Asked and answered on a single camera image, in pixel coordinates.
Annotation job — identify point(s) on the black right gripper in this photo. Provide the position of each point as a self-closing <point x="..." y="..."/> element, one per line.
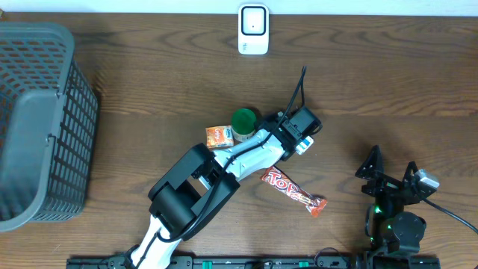
<point x="385" y="183"/>

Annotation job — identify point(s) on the white Panadol box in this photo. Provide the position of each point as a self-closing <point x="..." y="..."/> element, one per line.
<point x="304" y="144"/>

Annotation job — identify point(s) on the red Top chocolate bar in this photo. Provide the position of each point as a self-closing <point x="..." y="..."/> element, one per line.
<point x="284" y="184"/>

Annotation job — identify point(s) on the green lid jar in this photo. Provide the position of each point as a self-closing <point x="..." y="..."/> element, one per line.
<point x="243" y="124"/>

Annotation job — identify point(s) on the orange snack packet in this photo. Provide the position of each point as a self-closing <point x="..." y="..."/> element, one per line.
<point x="219" y="136"/>

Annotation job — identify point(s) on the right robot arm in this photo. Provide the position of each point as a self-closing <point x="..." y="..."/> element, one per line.
<point x="395" y="233"/>

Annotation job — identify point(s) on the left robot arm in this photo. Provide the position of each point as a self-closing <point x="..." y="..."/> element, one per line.
<point x="191" y="193"/>

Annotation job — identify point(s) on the white barcode scanner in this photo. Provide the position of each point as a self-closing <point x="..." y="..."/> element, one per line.
<point x="253" y="29"/>

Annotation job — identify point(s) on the grey plastic basket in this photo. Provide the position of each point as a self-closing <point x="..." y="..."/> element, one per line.
<point x="49" y="118"/>

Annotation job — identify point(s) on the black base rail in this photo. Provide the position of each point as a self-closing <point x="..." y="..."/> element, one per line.
<point x="189" y="262"/>

